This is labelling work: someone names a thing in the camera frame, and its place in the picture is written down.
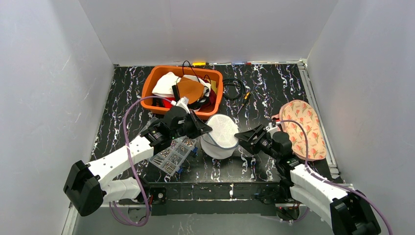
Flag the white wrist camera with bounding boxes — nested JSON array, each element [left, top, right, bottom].
[[265, 118, 281, 137], [171, 97, 190, 114]]

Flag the orange bra black straps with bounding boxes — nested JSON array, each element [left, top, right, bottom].
[[172, 60, 213, 109]]

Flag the black coiled cable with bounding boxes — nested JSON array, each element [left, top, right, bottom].
[[222, 78, 245, 100]]

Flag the orange plastic basin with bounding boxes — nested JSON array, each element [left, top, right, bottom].
[[140, 65, 224, 120]]

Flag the peach print mesh laundry bag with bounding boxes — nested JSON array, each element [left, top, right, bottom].
[[272, 100, 327, 161]]

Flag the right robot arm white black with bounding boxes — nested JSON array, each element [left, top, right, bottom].
[[234, 125, 381, 235]]

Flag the dark red bra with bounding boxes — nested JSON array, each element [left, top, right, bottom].
[[202, 89, 217, 106]]

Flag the bright red bra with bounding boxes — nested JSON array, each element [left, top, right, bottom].
[[161, 97, 175, 109]]

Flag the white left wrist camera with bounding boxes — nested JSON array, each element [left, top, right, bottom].
[[171, 97, 190, 114]]

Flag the white bra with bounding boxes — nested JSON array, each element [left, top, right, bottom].
[[152, 72, 211, 98]]

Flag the yellow marker at wall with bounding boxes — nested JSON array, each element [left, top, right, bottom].
[[192, 62, 208, 67]]

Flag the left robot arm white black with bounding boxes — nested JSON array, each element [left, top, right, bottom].
[[63, 107, 212, 216]]

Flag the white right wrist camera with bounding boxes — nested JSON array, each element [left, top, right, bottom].
[[265, 118, 281, 137]]

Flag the clear plastic screw organizer box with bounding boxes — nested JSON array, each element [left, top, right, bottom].
[[148, 137, 198, 176]]

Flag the orange black screwdriver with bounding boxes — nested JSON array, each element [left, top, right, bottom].
[[236, 92, 251, 114]]

